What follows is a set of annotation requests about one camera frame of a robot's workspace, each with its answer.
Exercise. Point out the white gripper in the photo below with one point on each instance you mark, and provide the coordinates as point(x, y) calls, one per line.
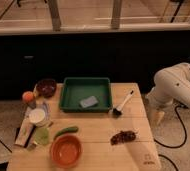
point(155, 116)

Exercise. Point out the dark purple grape bunch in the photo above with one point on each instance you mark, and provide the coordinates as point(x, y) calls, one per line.
point(123, 137)

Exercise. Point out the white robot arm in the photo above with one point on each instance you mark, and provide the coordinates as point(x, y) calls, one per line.
point(171, 83)

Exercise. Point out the red orange bowl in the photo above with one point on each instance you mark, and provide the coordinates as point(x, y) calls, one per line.
point(65, 151)

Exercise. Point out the dark maroon bowl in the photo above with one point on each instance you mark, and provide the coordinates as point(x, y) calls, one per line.
point(46, 87)

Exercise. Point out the blue grey sponge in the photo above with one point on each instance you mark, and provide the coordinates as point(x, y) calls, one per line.
point(88, 102)

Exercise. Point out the green plastic tray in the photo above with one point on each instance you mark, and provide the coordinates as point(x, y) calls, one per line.
point(76, 89)

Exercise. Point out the green cucumber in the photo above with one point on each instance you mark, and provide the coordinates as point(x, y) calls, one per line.
point(72, 129)

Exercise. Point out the light green cup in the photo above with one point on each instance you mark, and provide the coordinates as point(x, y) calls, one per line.
point(41, 136)

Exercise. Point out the white cup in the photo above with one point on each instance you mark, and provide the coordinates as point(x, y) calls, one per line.
point(37, 117)

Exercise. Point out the wooden block with black edge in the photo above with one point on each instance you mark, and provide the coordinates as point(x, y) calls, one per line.
point(24, 133)

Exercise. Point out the orange ball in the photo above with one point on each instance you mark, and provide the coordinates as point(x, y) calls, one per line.
point(28, 96)

